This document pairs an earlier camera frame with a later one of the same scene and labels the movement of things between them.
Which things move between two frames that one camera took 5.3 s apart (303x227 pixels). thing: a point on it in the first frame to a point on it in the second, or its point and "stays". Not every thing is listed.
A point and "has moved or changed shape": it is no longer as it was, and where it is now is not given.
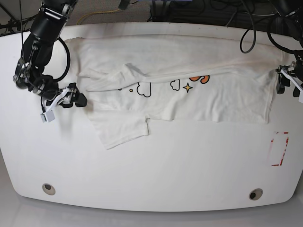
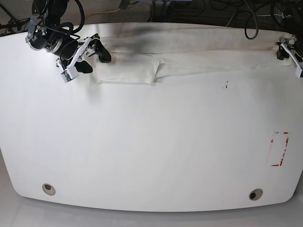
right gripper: (283, 82) to (281, 53)
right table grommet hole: (255, 194) stays
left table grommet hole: (49, 189) stays
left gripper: (69, 96) to (69, 48)
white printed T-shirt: (129, 80) has moved or changed shape
